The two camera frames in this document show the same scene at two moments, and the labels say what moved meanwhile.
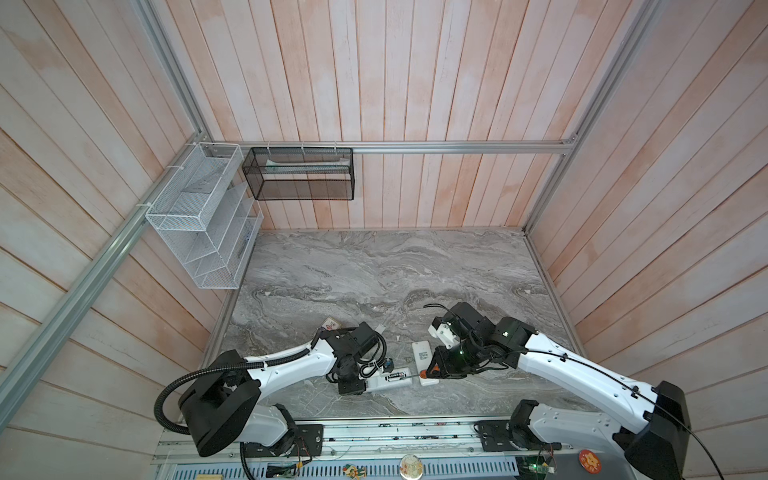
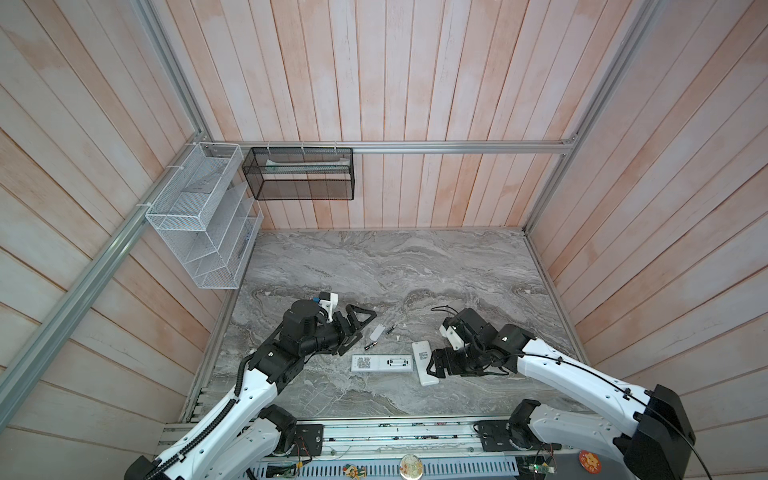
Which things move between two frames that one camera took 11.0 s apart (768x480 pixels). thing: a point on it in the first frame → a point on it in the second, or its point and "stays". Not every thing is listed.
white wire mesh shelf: (209, 216) stays
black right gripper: (442, 367) stays
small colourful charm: (353, 472) stays
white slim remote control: (387, 382) → (382, 363)
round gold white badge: (411, 467) stays
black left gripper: (356, 388) → (347, 333)
